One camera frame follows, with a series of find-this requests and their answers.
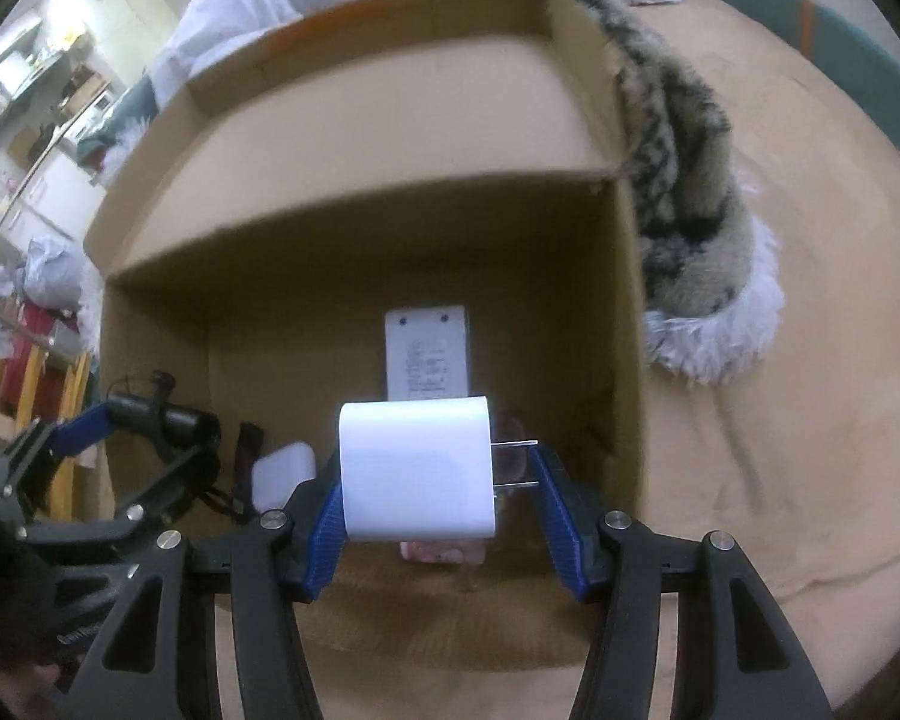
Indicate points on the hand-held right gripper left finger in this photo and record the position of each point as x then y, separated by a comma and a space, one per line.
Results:
322, 544

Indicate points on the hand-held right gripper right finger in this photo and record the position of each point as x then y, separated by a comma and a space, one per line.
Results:
566, 536

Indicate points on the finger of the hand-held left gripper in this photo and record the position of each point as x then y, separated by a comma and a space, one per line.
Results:
82, 427
180, 484

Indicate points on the white small case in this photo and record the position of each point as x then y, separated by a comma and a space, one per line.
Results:
281, 476

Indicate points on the white charger plug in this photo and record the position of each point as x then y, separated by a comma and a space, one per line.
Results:
412, 472

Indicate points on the white electronic device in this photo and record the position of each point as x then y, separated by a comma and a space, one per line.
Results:
426, 352

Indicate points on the brown cardboard box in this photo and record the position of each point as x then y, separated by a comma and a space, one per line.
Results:
390, 187

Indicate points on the person's left hand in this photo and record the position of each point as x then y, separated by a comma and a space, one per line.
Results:
26, 694

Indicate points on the wooden rack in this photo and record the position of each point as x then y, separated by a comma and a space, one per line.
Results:
15, 390

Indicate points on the pink small container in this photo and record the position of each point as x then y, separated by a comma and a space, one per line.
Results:
442, 553

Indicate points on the white plastic bag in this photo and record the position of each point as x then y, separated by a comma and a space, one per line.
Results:
52, 274

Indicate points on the patterned fleece blanket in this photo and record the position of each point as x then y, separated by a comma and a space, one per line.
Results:
682, 180

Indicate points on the white cloth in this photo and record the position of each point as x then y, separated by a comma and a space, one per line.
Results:
270, 7

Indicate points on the teal board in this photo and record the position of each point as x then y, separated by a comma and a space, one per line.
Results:
847, 52

